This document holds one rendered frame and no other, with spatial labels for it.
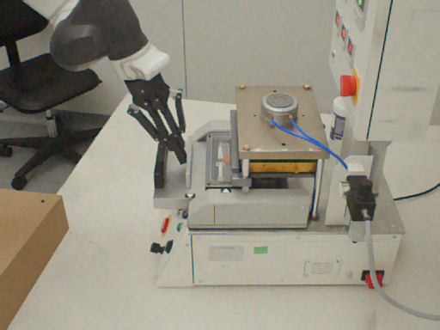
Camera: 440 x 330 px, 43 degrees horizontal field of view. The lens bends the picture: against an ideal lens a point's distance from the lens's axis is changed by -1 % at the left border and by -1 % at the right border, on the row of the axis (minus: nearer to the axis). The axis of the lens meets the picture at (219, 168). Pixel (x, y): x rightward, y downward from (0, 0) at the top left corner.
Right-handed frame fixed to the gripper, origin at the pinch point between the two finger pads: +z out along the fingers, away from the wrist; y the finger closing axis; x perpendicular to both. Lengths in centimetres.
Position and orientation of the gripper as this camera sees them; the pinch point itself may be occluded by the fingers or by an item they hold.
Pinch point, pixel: (178, 148)
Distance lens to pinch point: 125.6
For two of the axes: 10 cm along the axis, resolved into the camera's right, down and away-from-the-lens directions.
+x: -0.2, 6.0, -8.0
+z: 3.5, 7.5, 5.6
